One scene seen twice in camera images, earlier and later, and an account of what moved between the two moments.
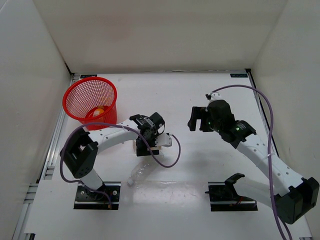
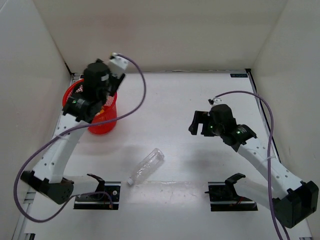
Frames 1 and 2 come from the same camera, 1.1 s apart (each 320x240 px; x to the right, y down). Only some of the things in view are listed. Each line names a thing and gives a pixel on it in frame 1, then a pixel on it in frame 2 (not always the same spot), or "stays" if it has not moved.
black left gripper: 141,149 -> 117,83
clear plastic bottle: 144,167 stays
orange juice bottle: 98,111 stays
